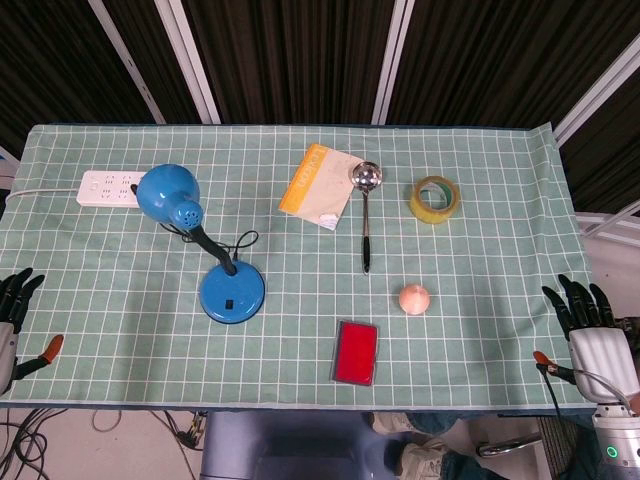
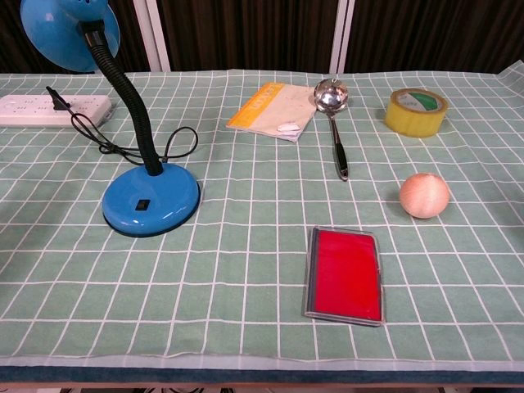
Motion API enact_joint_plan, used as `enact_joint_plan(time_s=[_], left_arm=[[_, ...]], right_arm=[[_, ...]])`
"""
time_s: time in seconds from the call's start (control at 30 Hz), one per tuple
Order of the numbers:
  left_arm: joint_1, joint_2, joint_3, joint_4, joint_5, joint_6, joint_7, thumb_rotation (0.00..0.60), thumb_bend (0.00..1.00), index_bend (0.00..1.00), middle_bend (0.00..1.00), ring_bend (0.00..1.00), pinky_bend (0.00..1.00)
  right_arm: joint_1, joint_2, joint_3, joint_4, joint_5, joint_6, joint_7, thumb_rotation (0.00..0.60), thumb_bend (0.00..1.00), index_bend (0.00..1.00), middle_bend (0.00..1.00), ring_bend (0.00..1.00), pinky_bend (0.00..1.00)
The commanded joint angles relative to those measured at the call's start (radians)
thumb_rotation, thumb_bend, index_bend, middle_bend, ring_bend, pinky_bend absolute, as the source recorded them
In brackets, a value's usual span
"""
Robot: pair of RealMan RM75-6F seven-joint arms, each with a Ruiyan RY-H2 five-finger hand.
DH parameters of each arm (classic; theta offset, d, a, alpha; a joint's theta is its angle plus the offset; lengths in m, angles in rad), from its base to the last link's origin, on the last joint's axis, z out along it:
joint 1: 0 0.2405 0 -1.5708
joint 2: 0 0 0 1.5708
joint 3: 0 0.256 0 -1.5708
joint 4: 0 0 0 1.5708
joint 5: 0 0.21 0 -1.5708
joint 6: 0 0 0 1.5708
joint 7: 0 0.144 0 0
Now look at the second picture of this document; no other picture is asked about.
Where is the blue gooseneck desk lamp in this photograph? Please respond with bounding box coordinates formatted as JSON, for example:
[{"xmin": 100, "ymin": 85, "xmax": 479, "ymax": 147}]
[{"xmin": 19, "ymin": 0, "xmax": 202, "ymax": 239}]

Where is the small dark brown object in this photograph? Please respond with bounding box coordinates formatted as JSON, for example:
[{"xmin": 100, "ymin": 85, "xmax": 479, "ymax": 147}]
[{"xmin": 45, "ymin": 85, "xmax": 73, "ymax": 112}]

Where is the green checked tablecloth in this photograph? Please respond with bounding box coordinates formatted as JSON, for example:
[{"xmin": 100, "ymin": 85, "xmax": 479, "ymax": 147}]
[{"xmin": 0, "ymin": 60, "xmax": 524, "ymax": 372}]

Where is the orange and white booklet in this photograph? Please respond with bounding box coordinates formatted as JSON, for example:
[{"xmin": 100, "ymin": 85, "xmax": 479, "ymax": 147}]
[{"xmin": 225, "ymin": 81, "xmax": 318, "ymax": 143}]

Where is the red card wallet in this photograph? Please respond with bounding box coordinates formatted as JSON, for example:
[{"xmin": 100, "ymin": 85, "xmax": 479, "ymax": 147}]
[{"xmin": 301, "ymin": 225, "xmax": 387, "ymax": 328}]

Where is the peach coloured ball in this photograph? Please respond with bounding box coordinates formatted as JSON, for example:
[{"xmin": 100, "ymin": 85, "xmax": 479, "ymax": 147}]
[{"xmin": 399, "ymin": 172, "xmax": 452, "ymax": 220}]

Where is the dark brown pleated curtain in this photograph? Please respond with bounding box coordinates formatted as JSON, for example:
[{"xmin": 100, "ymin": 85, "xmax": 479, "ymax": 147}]
[{"xmin": 0, "ymin": 0, "xmax": 524, "ymax": 75}]

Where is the yellow packing tape roll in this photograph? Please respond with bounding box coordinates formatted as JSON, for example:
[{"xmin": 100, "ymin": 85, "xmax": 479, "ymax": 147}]
[{"xmin": 383, "ymin": 87, "xmax": 449, "ymax": 139}]

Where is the white power strip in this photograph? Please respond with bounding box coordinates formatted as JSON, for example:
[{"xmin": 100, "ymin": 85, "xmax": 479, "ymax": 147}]
[{"xmin": 0, "ymin": 94, "xmax": 113, "ymax": 129}]

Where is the steel ladle black handle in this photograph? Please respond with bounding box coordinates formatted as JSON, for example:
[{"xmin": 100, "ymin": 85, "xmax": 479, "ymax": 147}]
[{"xmin": 313, "ymin": 77, "xmax": 350, "ymax": 183}]

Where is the black power cord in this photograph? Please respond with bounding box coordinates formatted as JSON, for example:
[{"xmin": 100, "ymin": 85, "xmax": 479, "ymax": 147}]
[{"xmin": 68, "ymin": 109, "xmax": 201, "ymax": 165}]

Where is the white frame post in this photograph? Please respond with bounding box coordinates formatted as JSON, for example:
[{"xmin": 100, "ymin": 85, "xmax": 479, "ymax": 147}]
[
  {"xmin": 132, "ymin": 0, "xmax": 172, "ymax": 73},
  {"xmin": 328, "ymin": 0, "xmax": 357, "ymax": 75}
]

